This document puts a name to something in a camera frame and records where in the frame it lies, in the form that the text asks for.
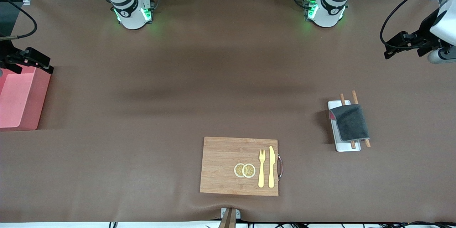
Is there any dark grey cloth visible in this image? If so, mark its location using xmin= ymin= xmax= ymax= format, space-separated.
xmin=329 ymin=104 xmax=370 ymax=143

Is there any pink plastic bin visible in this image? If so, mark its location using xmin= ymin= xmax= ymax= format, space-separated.
xmin=0 ymin=65 xmax=51 ymax=131

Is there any white rectangular tray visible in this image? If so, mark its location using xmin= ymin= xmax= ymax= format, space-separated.
xmin=328 ymin=100 xmax=361 ymax=152

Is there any brown table cover mat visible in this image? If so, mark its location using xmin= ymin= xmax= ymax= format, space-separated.
xmin=0 ymin=0 xmax=456 ymax=223

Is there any yellow plastic knife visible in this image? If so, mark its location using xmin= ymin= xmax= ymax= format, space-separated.
xmin=268 ymin=146 xmax=276 ymax=188

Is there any yellow plastic fork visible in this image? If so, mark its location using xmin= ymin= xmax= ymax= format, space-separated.
xmin=258 ymin=149 xmax=266 ymax=188

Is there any bamboo cutting board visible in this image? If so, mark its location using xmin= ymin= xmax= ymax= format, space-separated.
xmin=199 ymin=136 xmax=284 ymax=197

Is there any brown wooden strut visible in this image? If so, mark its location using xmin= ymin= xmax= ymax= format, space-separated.
xmin=218 ymin=208 xmax=236 ymax=228

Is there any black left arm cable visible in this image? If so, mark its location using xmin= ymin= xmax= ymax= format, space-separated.
xmin=379 ymin=0 xmax=456 ymax=49

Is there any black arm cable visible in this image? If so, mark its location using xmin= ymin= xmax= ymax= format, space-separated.
xmin=0 ymin=0 xmax=38 ymax=40
xmin=379 ymin=0 xmax=456 ymax=49

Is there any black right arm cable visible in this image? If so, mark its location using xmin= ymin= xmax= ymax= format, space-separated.
xmin=0 ymin=0 xmax=38 ymax=40

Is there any grey metal table bracket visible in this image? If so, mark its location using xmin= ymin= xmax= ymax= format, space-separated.
xmin=221 ymin=208 xmax=241 ymax=220

